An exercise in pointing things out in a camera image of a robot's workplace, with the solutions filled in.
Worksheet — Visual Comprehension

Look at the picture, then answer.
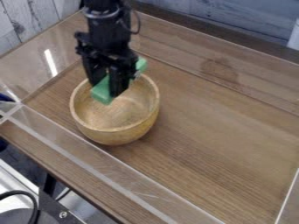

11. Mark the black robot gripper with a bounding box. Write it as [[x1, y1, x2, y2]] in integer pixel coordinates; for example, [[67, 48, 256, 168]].
[[75, 7, 139, 97]]

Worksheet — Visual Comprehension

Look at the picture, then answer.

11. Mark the green rectangular block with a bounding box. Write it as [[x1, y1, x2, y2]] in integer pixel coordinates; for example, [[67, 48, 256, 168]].
[[90, 57, 147, 105]]

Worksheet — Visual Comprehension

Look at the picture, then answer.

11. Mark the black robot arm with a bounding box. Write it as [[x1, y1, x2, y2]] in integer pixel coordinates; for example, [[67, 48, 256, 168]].
[[75, 0, 140, 97]]

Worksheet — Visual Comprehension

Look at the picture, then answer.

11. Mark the brown wooden bowl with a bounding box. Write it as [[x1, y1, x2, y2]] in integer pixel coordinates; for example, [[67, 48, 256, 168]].
[[70, 74, 160, 146]]

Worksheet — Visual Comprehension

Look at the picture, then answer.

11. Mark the blue object at left edge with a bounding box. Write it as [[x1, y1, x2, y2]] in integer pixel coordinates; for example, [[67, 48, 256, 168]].
[[0, 93, 15, 102]]

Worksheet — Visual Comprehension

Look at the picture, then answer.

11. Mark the black metal table leg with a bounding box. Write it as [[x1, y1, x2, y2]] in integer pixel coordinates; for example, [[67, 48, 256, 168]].
[[42, 174, 58, 197]]

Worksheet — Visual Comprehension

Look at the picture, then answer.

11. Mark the clear acrylic tray wall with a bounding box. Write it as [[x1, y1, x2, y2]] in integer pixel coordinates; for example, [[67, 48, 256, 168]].
[[0, 10, 299, 224]]

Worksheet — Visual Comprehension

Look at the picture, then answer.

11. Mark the black cable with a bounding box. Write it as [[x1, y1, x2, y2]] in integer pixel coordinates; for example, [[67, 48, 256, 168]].
[[0, 190, 40, 224]]

